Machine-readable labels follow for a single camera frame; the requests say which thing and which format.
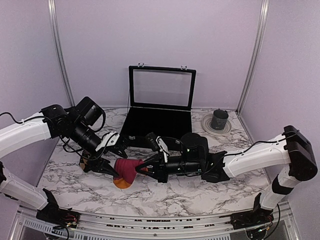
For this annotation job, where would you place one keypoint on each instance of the black display case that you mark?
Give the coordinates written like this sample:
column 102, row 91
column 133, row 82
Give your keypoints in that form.
column 160, row 101

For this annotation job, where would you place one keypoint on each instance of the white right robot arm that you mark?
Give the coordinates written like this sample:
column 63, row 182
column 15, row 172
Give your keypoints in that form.
column 290, row 149

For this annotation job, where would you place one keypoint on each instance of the dark grey ceramic mug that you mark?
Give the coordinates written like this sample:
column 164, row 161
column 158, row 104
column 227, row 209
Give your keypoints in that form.
column 219, row 119

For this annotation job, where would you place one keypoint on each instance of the maroon striped sock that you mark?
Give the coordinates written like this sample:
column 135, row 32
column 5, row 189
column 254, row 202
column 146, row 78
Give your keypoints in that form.
column 126, row 169

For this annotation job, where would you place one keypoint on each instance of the left aluminium corner post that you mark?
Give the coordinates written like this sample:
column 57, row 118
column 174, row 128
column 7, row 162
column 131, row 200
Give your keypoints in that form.
column 59, row 51

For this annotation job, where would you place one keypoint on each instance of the brown argyle sock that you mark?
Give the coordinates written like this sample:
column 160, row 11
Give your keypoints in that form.
column 83, row 161

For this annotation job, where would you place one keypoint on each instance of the beige ceramic plate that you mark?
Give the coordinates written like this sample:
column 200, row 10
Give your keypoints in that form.
column 206, row 126

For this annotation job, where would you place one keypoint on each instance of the aluminium corner post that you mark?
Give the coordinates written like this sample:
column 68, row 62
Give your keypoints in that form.
column 59, row 51
column 258, row 42

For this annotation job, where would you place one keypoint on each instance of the aluminium front rail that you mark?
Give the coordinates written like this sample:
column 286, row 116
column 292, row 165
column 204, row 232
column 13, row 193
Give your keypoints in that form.
column 96, row 226

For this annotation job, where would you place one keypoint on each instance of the right aluminium corner post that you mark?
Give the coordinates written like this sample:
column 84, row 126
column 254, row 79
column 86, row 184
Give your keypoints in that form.
column 258, row 42

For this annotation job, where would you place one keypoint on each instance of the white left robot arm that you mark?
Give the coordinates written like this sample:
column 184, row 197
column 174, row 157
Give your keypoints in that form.
column 73, row 123

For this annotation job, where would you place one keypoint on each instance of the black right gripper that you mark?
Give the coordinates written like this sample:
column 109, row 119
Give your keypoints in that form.
column 158, row 162

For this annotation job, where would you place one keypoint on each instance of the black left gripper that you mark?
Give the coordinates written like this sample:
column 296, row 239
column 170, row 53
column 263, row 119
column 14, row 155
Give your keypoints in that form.
column 98, row 166

